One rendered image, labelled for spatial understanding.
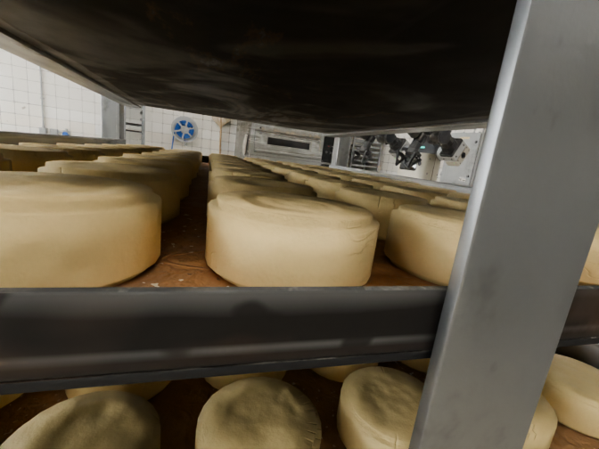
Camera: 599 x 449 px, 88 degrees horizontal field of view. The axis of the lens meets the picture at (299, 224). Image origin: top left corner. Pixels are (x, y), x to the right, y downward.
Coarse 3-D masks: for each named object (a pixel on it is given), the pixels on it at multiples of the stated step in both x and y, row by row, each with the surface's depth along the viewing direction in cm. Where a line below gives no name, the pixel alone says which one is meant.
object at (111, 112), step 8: (104, 104) 54; (112, 104) 54; (120, 104) 55; (104, 112) 54; (112, 112) 54; (120, 112) 55; (104, 120) 54; (112, 120) 55; (120, 120) 55; (104, 128) 55; (112, 128) 55; (120, 128) 56; (104, 136) 55; (112, 136) 55; (120, 136) 56
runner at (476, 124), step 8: (472, 120) 30; (480, 120) 29; (384, 128) 44; (392, 128) 43; (400, 128) 41; (408, 128) 39; (416, 128) 38; (424, 128) 37; (432, 128) 37; (440, 128) 36; (448, 128) 35; (456, 128) 34; (464, 128) 34; (472, 128) 33; (336, 136) 66; (344, 136) 64
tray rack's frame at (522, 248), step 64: (576, 0) 5; (512, 64) 5; (576, 64) 5; (512, 128) 5; (576, 128) 5; (512, 192) 5; (576, 192) 6; (512, 256) 5; (576, 256) 6; (448, 320) 6; (512, 320) 6; (448, 384) 6; (512, 384) 6; (448, 448) 6; (512, 448) 7
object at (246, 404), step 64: (128, 384) 14; (192, 384) 16; (256, 384) 14; (320, 384) 17; (384, 384) 15; (576, 384) 17; (0, 448) 10; (64, 448) 10; (128, 448) 11; (192, 448) 13; (256, 448) 11; (320, 448) 14; (384, 448) 12; (576, 448) 15
